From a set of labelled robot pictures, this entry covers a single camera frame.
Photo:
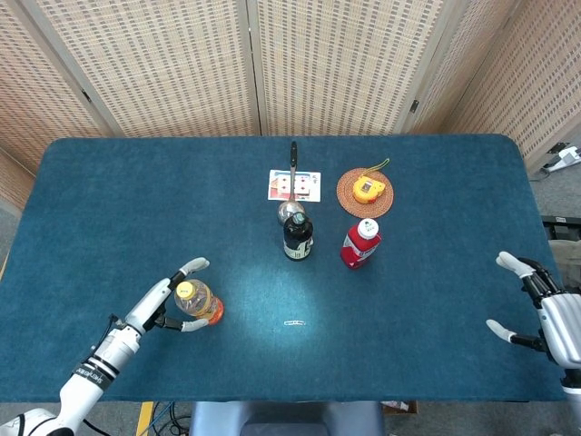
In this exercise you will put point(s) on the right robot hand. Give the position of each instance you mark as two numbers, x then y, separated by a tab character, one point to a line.
563	322

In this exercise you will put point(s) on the white picture card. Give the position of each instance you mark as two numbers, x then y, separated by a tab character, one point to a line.
308	186

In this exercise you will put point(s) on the blue tablecloth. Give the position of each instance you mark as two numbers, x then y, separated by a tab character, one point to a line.
136	204

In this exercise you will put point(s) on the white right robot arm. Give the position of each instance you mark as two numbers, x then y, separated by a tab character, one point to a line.
573	386

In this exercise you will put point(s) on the round woven brown coaster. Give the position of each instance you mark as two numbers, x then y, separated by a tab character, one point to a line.
347	197

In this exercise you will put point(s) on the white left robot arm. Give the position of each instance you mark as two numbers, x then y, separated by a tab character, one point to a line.
86	386

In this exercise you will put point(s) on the red juice bottle white cap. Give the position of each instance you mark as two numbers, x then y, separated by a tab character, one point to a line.
358	250

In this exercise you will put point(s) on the woven folding screen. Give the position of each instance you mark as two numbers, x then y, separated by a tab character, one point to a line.
159	68

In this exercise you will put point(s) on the white power strip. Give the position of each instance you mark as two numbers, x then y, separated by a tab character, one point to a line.
565	159

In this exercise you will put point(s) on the grey blue robot torso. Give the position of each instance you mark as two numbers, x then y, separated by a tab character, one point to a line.
281	420

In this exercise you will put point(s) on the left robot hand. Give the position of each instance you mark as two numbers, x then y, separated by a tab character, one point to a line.
150	304

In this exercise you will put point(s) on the dark brown bottle black cap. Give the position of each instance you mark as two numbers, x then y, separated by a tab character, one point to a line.
297	238

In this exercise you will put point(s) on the yellow tape measure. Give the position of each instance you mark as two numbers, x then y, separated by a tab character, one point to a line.
365	188

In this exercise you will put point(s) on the black equipment frame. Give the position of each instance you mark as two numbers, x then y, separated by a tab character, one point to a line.
563	227

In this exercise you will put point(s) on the iced tea bottle yellow cap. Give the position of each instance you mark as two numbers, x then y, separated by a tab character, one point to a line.
199	304

